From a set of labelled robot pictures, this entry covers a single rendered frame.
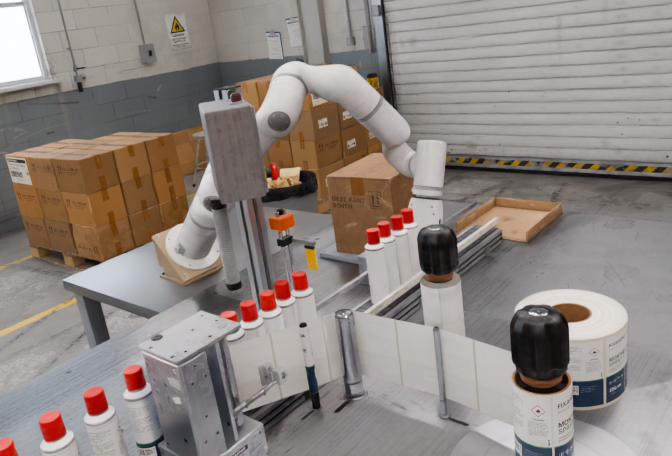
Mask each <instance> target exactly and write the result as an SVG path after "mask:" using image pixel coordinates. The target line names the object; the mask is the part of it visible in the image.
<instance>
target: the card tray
mask: <svg viewBox="0 0 672 456"><path fill-rule="evenodd" d="M561 213H562V207H561V203H557V202H546V201H535V200H524V199H513V198H502V197H493V198H492V199H490V200H489V201H487V202H486V203H484V204H483V205H481V206H480V207H478V208H477V209H475V210H474V211H472V212H471V213H469V214H468V215H466V216H465V217H463V218H462V219H460V220H459V221H457V222H456V233H458V234H460V233H461V232H463V231H464V230H465V229H467V228H468V227H470V226H474V225H481V226H484V225H485V224H487V223H488V222H489V221H491V220H492V219H493V218H495V217H496V218H498V224H497V225H495V226H494V227H497V228H498V229H502V239H503V240H510V241H518V242H525V243H528V242H529V241H530V240H531V239H532V238H533V237H535V236H536V235H537V234H538V233H539V232H540V231H542V230H543V229H544V228H545V227H546V226H547V225H549V224H550V223H551V222H552V221H553V220H554V219H556V218H557V217H558V216H559V215H560V214H561Z"/></svg>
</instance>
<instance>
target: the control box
mask: <svg viewBox="0 0 672 456"><path fill-rule="evenodd" d="M242 100H243V103H241V104H236V105H231V104H230V102H231V101H227V100H217V101H211V102H205V103H200V104H199V111H200V116H201V121H202V126H203V131H204V136H205V141H206V146H207V151H208V156H209V161H210V166H211V171H212V176H213V181H214V186H215V188H216V191H217V194H218V196H219V199H220V202H221V204H228V203H233V202H238V201H243V200H248V199H253V198H258V197H263V196H265V195H266V192H269V190H268V189H269V187H268V181H267V175H266V170H265V166H264V161H263V155H262V149H261V144H260V138H259V132H258V126H257V121H256V115H255V108H254V106H252V105H251V104H249V103H248V102H247V101H245V100H244V99H242Z"/></svg>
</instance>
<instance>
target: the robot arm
mask: <svg viewBox="0 0 672 456"><path fill-rule="evenodd" d="M308 94H316V95H317V96H319V97H321V98H322V99H324V100H326V101H329V102H333V103H338V104H340V105H341V106H342V107H343V108H345V109H346V110H347V111H348V112H349V113H350V114H351V115H352V116H353V117H354V118H355V119H356V120H358V121H359V122H360V123H361V124H362V125H363V126H364V127H365V128H366V129H367V130H369V131H370V132H371V133H372V134H373V135H374V136H375V137H376V138H377V139H379V140H380V141H381V142H382V153H383V155H384V157H385V159H386V160H387V161H388V162H389V163H390V164H391V165H392V166H393V167H394V168H395V169H396V170H397V171H399V172H400V173H401V174H403V175H404V176H406V177H409V178H414V183H413V185H414V186H413V188H412V189H411V191H412V192H413V194H416V196H414V198H411V200H410V203H409V206H408V208H412V209H413V215H414V221H415V222H416V223H418V232H419V231H420V230H421V229H422V228H423V227H426V226H428V225H431V224H443V204H442V201H441V200H440V199H439V198H438V196H440V197H442V193H443V182H444V172H445V161H446V151H447V143H445V142H443V141H438V140H419V141H418V142H417V151H416V152H415V151H413V150H412V149H411V148H410V147H409V146H408V145H407V144H406V141H407V140H408V138H409V136H410V127H409V125H408V123H407V122H406V120H405V119H404V118H403V117H402V116H401V115H400V114H399V113H398V112H397V111H396V110H395V109H394V108H393V107H392V106H391V105H390V104H389V103H388V102H387V101H386V100H385V99H384V98H383V97H382V96H381V95H380V94H379V93H378V92H377V91H376V90H375V89H374V88H373V87H372V86H371V85H370V84H369V83H368V82H367V81H366V80H365V79H364V78H363V77H362V76H361V75H359V74H358V73H357V72H356V71H355V70H354V69H352V68H351V67H348V66H346V65H341V64H335V65H326V66H311V65H307V64H305V63H303V62H299V61H293V62H289V63H286V64H284V65H282V66H281V67H279V68H278V69H277V70H276V72H275V73H274V75H273V77H272V80H271V83H270V86H269V89H268V92H267V95H266V97H265V100H264V102H263V104H262V106H261V107H260V109H259V111H258V112H257V113H256V114H255V115H256V121H257V126H258V132H259V138H260V144H261V149H262V155H263V156H264V155H265V154H266V153H267V151H268V150H269V149H270V147H271V146H272V145H273V144H274V143H275V142H276V141H277V140H278V139H280V138H284V137H286V136H287V135H288V134H289V133H290V132H291V131H292V130H293V129H294V127H295V126H296V124H297V122H298V120H299V118H300V115H301V112H302V108H303V104H304V100H305V96H306V95H308ZM424 186H425V187H424ZM435 187H436V188H435ZM215 196H218V194H217V191H216V188H215V186H214V181H213V176H212V171H211V166H210V161H209V163H208V166H207V168H206V171H205V173H204V176H203V178H202V180H201V183H200V185H199V188H198V190H197V193H196V195H195V198H194V200H193V202H192V205H191V207H190V209H189V212H188V214H187V216H186V219H185V221H184V223H183V224H179V225H177V226H175V227H173V228H172V229H171V230H170V231H169V233H168V234H167V237H166V240H165V248H166V251H167V254H168V255H169V257H170V258H171V259H172V260H173V261H174V262H175V263H176V264H178V265H179V266H181V267H183V268H186V269H190V270H203V269H206V268H209V267H210V266H212V265H213V264H214V263H215V262H216V261H217V259H218V257H219V254H220V249H219V244H218V239H217V234H216V228H215V224H214V219H213V218H214V217H213V213H212V208H211V207H210V200H209V199H210V198H212V197H215Z"/></svg>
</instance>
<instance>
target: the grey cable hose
mask: <svg viewBox="0 0 672 456"><path fill-rule="evenodd" d="M209 200H210V207H211V208H212V213H213V217H214V218H213V219H214V224H215V228H216V234H217V238H218V244H219V249H220V254H221V259H222V263H223V269H224V273H225V278H226V287H227V289H228V290H229V291H235V290H238V289H240V288H241V287H242V281H241V279H240V275H239V270H238V265H237V260H236V255H235V249H234V244H233V240H232V234H231V230H230V224H229V219H228V213H227V209H226V204H221V202H220V199H219V196H215V197H212V198H210V199H209Z"/></svg>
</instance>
